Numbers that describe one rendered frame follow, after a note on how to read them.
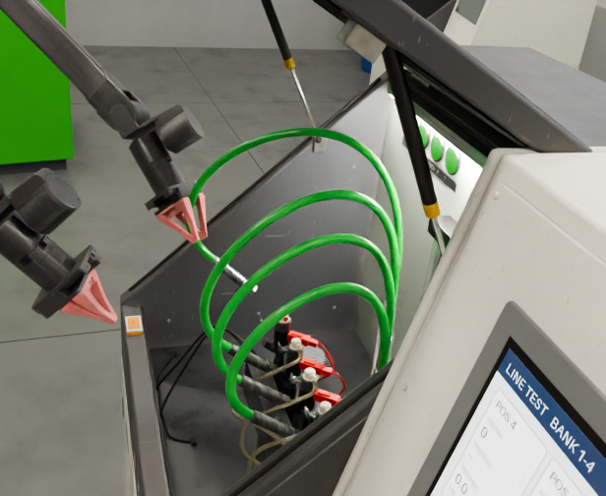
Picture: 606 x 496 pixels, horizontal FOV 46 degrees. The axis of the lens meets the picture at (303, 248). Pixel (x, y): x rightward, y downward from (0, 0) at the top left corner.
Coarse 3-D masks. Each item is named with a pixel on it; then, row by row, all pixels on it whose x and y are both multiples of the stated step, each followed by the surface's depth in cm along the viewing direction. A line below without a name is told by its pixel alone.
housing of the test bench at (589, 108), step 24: (480, 48) 147; (504, 48) 149; (528, 48) 151; (504, 72) 130; (528, 72) 132; (552, 72) 134; (576, 72) 136; (528, 96) 117; (552, 96) 118; (576, 96) 120; (600, 96) 121; (576, 120) 108; (600, 120) 109; (600, 144) 99
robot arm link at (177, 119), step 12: (120, 108) 124; (180, 108) 124; (120, 120) 124; (132, 120) 124; (156, 120) 125; (168, 120) 125; (180, 120) 124; (192, 120) 126; (120, 132) 124; (132, 132) 124; (144, 132) 128; (168, 132) 124; (180, 132) 124; (192, 132) 124; (168, 144) 124; (180, 144) 125
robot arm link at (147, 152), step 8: (152, 128) 127; (144, 136) 125; (152, 136) 126; (136, 144) 125; (144, 144) 125; (152, 144) 125; (160, 144) 127; (136, 152) 126; (144, 152) 125; (152, 152) 125; (160, 152) 126; (136, 160) 127; (144, 160) 125; (152, 160) 125; (144, 168) 126
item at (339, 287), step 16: (320, 288) 95; (336, 288) 95; (352, 288) 95; (288, 304) 94; (304, 304) 95; (272, 320) 94; (384, 320) 100; (256, 336) 95; (384, 336) 101; (240, 352) 96; (384, 352) 103; (256, 416) 102; (288, 432) 105
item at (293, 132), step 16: (304, 128) 117; (320, 128) 117; (240, 144) 120; (256, 144) 119; (352, 144) 117; (224, 160) 121; (208, 176) 122; (384, 176) 119; (192, 192) 124; (192, 208) 126; (400, 224) 123; (400, 240) 124; (208, 256) 129; (400, 256) 126
